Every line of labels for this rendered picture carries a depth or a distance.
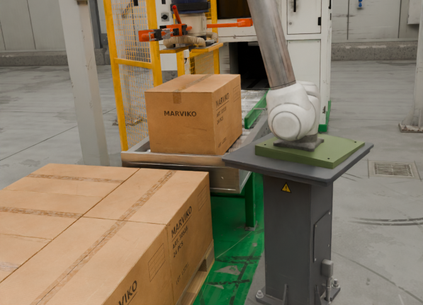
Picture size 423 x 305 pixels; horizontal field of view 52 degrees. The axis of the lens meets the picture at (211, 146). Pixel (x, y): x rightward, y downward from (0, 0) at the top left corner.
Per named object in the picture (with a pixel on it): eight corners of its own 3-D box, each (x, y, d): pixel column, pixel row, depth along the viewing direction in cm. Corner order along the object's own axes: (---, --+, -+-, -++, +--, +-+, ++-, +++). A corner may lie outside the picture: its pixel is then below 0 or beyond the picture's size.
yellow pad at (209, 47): (208, 46, 274) (207, 38, 273) (223, 46, 272) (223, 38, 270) (191, 53, 243) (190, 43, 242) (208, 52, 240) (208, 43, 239)
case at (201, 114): (187, 131, 310) (183, 74, 298) (242, 133, 298) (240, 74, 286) (150, 159, 256) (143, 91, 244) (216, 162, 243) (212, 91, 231)
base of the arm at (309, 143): (327, 138, 200) (328, 127, 198) (313, 152, 181) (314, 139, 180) (288, 133, 208) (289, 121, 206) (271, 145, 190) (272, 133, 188)
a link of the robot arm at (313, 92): (321, 128, 196) (325, 79, 189) (315, 138, 180) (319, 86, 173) (285, 125, 201) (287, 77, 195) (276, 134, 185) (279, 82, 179)
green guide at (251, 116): (277, 87, 450) (277, 78, 447) (288, 87, 447) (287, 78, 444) (244, 129, 304) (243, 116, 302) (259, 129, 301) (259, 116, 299)
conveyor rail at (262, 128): (286, 101, 452) (286, 83, 446) (291, 101, 451) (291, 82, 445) (232, 190, 242) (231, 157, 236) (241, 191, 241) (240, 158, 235)
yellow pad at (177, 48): (179, 47, 279) (178, 39, 278) (194, 46, 277) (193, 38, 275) (159, 53, 248) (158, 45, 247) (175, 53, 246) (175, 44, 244)
